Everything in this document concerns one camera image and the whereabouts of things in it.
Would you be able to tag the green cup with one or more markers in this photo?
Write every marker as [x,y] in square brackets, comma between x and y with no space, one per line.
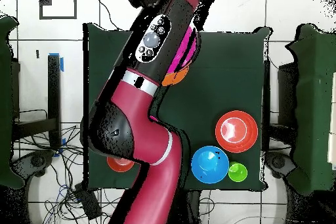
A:
[237,172]

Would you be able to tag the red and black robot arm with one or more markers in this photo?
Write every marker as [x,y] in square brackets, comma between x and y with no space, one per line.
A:
[157,142]

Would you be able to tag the blue tape strip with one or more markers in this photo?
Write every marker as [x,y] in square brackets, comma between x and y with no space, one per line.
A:
[62,65]

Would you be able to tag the dark green tablecloth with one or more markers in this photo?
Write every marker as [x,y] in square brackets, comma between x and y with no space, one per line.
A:
[223,76]

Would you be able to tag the small red-orange bowl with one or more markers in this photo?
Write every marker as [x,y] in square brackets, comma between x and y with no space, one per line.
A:
[119,165]

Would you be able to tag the black power brick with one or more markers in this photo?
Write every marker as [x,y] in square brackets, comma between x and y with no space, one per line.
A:
[88,203]

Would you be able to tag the blue bowl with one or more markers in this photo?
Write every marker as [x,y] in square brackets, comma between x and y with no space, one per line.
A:
[210,168]

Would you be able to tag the large red-orange bowl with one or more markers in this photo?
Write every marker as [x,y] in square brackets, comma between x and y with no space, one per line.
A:
[249,132]

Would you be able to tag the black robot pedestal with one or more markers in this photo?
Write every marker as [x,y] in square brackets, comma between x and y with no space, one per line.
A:
[194,208]

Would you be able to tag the green cloth side table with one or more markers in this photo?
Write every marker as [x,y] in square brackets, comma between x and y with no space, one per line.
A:
[5,142]
[309,103]

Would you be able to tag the pink bowl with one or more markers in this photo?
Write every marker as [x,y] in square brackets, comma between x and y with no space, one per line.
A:
[189,42]

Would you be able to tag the black bench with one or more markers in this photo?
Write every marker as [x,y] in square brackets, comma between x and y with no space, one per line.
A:
[53,90]

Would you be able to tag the white box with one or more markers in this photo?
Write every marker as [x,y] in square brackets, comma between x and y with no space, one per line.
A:
[332,142]

